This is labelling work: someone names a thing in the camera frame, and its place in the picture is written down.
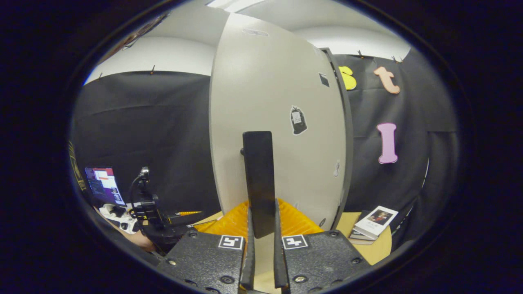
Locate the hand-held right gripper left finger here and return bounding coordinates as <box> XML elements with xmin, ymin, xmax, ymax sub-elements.
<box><xmin>157</xmin><ymin>200</ymin><xmax>256</xmax><ymax>293</ymax></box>

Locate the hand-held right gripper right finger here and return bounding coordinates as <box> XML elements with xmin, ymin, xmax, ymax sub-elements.
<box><xmin>273</xmin><ymin>198</ymin><xmax>371</xmax><ymax>293</ymax></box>

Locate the black cabinet door handle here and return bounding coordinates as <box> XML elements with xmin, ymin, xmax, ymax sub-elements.
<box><xmin>242</xmin><ymin>131</ymin><xmax>277</xmax><ymax>240</ymax></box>

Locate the dark grey cabinet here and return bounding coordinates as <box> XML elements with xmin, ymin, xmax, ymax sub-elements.
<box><xmin>320</xmin><ymin>47</ymin><xmax>355</xmax><ymax>230</ymax></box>

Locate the beige cabinet door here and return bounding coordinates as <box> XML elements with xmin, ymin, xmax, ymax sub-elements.
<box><xmin>209</xmin><ymin>13</ymin><xmax>348</xmax><ymax>287</ymax></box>

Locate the white black patterned object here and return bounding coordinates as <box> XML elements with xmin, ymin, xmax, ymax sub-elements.
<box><xmin>99</xmin><ymin>203</ymin><xmax>139</xmax><ymax>234</ymax></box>

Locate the computer monitor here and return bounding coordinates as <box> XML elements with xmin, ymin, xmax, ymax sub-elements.
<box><xmin>84</xmin><ymin>166</ymin><xmax>126</xmax><ymax>207</ymax></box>

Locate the dark book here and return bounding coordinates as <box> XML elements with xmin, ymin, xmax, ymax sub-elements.
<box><xmin>349</xmin><ymin>210</ymin><xmax>373</xmax><ymax>241</ymax></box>

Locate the black backdrop cloth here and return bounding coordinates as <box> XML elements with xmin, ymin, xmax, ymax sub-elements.
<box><xmin>72</xmin><ymin>47</ymin><xmax>458</xmax><ymax>249</ymax></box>

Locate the white book with portrait cover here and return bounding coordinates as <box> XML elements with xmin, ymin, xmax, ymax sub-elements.
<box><xmin>353</xmin><ymin>205</ymin><xmax>399</xmax><ymax>241</ymax></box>

